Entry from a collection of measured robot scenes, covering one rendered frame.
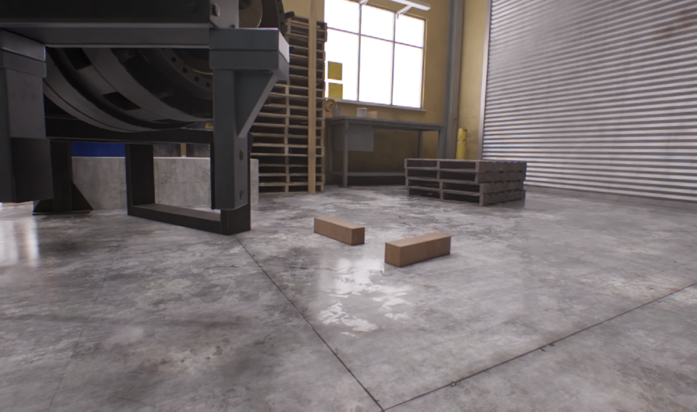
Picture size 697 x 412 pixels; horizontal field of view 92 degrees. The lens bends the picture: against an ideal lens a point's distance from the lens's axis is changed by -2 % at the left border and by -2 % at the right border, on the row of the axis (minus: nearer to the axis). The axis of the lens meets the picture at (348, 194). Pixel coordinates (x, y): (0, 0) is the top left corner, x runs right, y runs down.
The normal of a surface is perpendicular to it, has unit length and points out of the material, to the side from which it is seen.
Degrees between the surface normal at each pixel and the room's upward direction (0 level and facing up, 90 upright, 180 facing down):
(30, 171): 90
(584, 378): 0
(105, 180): 90
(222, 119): 90
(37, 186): 90
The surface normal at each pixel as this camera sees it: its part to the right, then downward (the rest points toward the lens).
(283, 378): 0.03, -0.99
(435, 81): 0.47, 0.11
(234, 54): -0.03, 0.11
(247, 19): 0.82, 0.09
